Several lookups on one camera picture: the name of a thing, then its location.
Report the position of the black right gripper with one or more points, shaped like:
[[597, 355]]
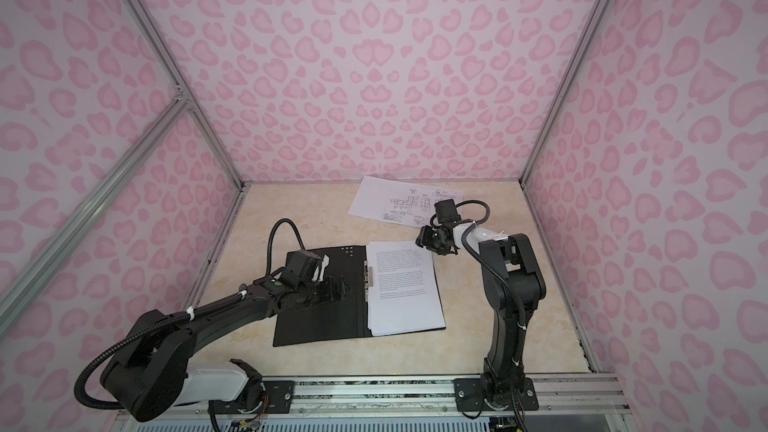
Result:
[[424, 239]]

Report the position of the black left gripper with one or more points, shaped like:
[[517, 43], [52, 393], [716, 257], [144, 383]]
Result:
[[332, 294]]

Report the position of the orange and black folder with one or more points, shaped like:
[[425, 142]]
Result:
[[341, 320]]

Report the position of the text paper sheet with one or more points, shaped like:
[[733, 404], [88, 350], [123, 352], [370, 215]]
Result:
[[403, 295]]

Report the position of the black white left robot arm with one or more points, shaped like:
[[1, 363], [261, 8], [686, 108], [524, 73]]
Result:
[[147, 372]]

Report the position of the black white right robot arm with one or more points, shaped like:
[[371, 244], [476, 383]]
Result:
[[513, 285]]

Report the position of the technical drawing paper sheet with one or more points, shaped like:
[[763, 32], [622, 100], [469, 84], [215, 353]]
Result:
[[413, 205]]

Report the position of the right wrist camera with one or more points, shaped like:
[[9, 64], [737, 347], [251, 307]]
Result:
[[446, 214]]

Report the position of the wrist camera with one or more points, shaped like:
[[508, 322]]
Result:
[[446, 214], [304, 267]]

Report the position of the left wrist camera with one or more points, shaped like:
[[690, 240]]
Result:
[[304, 267]]

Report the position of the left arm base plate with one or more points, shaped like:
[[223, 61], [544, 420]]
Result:
[[266, 397]]

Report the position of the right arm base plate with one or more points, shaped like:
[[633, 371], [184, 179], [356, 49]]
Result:
[[475, 393]]

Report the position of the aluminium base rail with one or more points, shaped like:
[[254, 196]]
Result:
[[551, 402]]

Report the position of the diagonal aluminium frame bar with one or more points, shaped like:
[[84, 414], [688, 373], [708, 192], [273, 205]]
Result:
[[39, 272]]

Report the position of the aluminium corner frame post right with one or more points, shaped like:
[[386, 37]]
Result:
[[578, 57]]

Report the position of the aluminium corner frame post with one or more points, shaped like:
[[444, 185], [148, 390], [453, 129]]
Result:
[[167, 61], [578, 57]]

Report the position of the aluminium corner frame post left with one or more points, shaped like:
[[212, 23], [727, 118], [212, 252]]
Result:
[[167, 61]]

